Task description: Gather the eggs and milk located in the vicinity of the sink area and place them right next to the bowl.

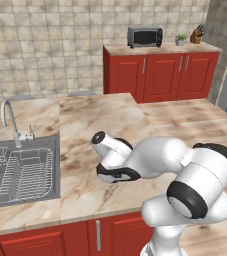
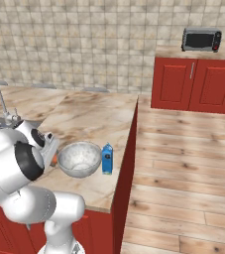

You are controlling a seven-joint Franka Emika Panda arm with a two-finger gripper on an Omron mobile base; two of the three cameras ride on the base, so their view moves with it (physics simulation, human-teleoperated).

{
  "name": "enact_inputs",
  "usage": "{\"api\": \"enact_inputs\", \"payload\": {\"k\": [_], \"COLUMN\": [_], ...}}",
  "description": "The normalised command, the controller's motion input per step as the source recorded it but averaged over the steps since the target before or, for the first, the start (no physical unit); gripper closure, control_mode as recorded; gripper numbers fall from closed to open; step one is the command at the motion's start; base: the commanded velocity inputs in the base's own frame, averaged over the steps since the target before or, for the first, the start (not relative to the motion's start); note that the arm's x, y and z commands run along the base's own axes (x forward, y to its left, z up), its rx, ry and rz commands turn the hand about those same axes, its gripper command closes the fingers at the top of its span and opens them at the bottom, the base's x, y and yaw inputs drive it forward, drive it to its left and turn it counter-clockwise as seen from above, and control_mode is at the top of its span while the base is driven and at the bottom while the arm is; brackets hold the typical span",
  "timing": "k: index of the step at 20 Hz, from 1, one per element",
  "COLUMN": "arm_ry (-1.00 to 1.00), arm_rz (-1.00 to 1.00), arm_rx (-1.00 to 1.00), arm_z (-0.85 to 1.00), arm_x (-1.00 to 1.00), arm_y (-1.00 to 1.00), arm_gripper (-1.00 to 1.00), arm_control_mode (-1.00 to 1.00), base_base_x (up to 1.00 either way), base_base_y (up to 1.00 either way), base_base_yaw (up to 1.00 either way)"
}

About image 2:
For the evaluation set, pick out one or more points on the blue milk carton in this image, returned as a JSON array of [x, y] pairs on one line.
[[107, 160]]

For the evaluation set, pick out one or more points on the red cupboard run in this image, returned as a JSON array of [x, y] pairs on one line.
[[196, 84]]

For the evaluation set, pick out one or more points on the grey toaster oven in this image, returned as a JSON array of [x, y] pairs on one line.
[[201, 39]]

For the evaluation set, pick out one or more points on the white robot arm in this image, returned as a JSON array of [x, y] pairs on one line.
[[15, 178]]

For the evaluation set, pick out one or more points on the silver sink tap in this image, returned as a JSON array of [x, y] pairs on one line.
[[2, 102]]

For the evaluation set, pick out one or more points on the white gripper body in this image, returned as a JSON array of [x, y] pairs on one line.
[[50, 149]]

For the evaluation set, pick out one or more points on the orange round object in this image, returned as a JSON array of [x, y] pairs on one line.
[[54, 160]]

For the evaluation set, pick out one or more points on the red island cabinet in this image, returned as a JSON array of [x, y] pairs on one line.
[[124, 185]]

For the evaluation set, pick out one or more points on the grey metal bowl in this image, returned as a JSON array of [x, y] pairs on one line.
[[79, 160]]

